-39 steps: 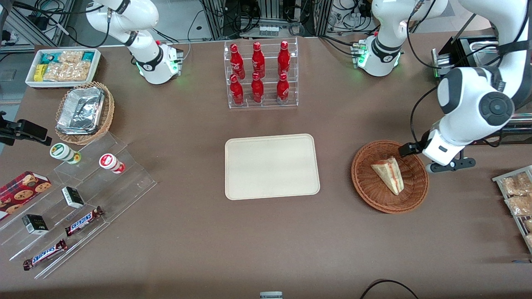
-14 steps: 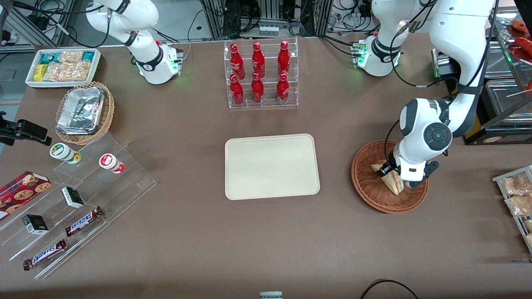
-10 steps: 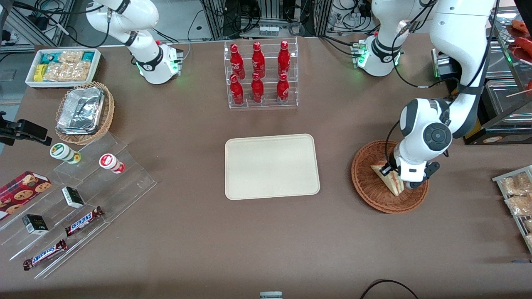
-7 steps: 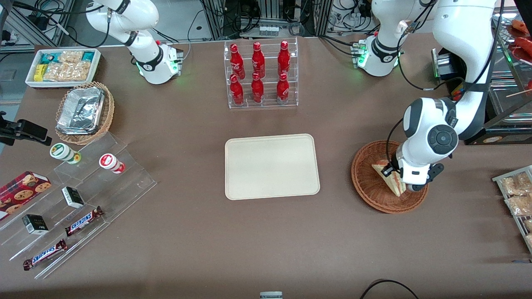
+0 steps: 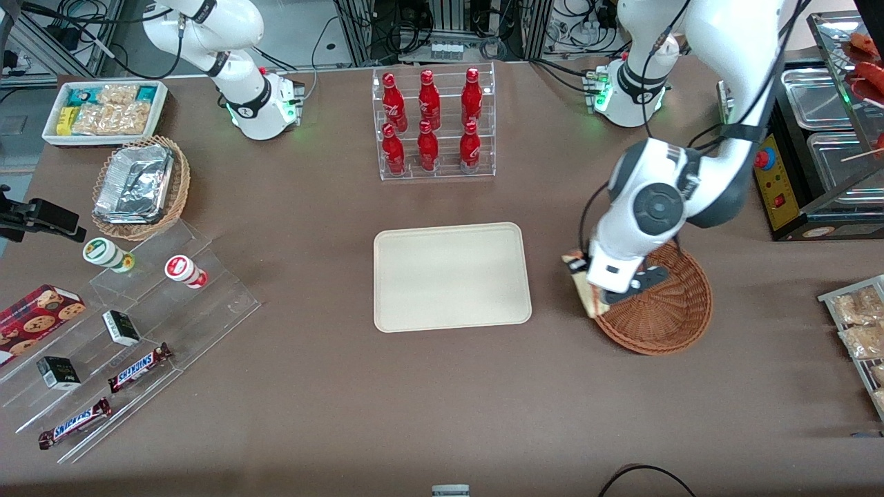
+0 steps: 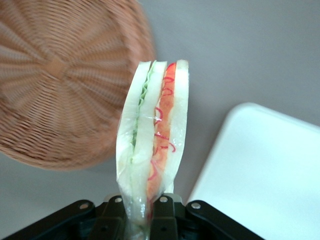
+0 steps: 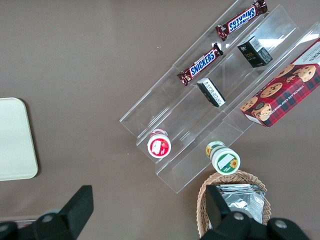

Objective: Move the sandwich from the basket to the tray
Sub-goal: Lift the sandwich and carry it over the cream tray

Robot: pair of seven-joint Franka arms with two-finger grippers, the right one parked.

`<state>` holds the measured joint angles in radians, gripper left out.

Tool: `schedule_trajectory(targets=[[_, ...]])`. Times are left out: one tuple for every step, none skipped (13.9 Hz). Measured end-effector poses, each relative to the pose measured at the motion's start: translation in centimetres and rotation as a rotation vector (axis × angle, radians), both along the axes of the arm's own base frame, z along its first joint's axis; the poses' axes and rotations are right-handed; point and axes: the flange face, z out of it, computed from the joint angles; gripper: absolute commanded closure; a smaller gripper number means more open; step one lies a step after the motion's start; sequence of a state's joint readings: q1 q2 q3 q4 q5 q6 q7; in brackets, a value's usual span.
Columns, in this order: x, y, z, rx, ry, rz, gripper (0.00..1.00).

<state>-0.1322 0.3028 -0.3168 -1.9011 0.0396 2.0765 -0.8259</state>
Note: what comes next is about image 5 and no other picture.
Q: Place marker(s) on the red cola bottle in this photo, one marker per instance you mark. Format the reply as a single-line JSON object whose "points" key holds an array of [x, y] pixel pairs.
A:
{"points": [[470, 150], [472, 96], [394, 153], [427, 150], [429, 100], [394, 103]]}

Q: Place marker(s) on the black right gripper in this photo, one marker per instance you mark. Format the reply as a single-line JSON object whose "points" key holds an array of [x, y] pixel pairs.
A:
{"points": [[50, 217]]}

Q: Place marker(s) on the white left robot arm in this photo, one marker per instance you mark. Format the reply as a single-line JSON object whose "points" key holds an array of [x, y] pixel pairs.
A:
{"points": [[725, 55]]}

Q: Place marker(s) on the red strawberry yogurt cup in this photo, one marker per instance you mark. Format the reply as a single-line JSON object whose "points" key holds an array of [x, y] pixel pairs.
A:
{"points": [[183, 270]]}

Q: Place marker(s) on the beige plastic tray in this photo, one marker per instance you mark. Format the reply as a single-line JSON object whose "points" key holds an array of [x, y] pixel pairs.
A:
{"points": [[452, 276]]}

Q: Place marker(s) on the aluminium frame structure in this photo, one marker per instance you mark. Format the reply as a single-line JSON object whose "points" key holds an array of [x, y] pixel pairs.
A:
{"points": [[41, 41]]}

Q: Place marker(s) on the red tartan cookie box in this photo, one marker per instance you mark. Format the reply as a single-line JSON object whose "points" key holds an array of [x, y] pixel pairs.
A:
{"points": [[38, 321]]}

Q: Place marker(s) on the teal snack packet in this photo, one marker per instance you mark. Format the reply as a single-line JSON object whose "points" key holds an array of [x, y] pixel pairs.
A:
{"points": [[147, 93]]}

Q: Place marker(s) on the green snack packet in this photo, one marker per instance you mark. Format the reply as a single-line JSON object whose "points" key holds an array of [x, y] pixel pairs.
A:
{"points": [[79, 96]]}

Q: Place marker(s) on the small black carton box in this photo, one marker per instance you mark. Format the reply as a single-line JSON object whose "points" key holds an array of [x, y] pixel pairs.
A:
{"points": [[59, 373], [121, 328]]}

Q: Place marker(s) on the silver foil bag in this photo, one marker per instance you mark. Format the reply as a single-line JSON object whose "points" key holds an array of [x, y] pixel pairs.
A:
{"points": [[135, 183]]}

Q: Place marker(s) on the black food warmer machine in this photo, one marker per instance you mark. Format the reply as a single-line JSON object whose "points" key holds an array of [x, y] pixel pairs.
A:
{"points": [[784, 190]]}

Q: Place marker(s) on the triangle sandwich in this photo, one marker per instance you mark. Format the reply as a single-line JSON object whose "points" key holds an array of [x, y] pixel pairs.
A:
{"points": [[589, 301]]}

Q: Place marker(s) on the red sausage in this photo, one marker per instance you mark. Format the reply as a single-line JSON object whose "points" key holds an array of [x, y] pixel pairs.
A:
{"points": [[865, 43], [871, 72]]}

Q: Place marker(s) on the yellow snack packet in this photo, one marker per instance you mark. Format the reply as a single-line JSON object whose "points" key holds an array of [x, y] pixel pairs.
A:
{"points": [[65, 121]]}

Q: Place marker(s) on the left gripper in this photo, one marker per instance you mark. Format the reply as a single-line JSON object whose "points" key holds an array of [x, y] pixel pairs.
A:
{"points": [[578, 268]]}

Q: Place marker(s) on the clear bag of pastry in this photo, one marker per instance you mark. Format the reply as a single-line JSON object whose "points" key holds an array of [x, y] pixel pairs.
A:
{"points": [[863, 342], [880, 400], [878, 374], [860, 306]]}

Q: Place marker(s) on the clear acrylic bottle rack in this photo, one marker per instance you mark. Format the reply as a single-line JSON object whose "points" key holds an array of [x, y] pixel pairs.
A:
{"points": [[445, 169]]}

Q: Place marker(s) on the white rectangular snack bin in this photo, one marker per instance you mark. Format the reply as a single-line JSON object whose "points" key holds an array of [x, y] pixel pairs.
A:
{"points": [[50, 134]]}

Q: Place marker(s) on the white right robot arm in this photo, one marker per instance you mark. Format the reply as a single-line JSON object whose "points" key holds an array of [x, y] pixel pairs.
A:
{"points": [[242, 103]]}

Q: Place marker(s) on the Snickers chocolate bar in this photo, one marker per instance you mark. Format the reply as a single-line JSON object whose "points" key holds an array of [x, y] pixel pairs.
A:
{"points": [[140, 368], [74, 423]]}

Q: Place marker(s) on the clear bag of crackers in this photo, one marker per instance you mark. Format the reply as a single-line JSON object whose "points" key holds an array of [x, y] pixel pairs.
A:
{"points": [[114, 119], [117, 94]]}

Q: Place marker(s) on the silver control box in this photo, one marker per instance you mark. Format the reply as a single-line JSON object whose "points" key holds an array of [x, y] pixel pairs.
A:
{"points": [[724, 100]]}

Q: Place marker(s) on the clear acrylic stepped stand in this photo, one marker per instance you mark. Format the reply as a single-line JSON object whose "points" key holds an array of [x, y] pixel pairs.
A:
{"points": [[207, 310]]}

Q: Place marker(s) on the brown wicker basket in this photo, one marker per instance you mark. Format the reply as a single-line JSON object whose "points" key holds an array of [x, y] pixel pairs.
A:
{"points": [[663, 321]]}

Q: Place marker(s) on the metal equipment rack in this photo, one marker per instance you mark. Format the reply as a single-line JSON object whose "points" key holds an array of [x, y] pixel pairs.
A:
{"points": [[449, 24]]}

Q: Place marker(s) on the light wicker basket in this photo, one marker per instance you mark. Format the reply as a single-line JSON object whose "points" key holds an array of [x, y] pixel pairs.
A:
{"points": [[178, 186]]}

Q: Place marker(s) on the small grey device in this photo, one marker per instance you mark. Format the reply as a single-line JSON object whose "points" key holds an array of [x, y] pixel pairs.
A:
{"points": [[450, 491]]}

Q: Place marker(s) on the steel food pan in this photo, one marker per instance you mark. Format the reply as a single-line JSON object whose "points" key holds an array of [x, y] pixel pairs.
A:
{"points": [[836, 162], [815, 100]]}

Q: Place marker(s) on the green sunflower yogurt cup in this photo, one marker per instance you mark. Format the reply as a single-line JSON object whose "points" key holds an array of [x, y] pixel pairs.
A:
{"points": [[103, 252]]}

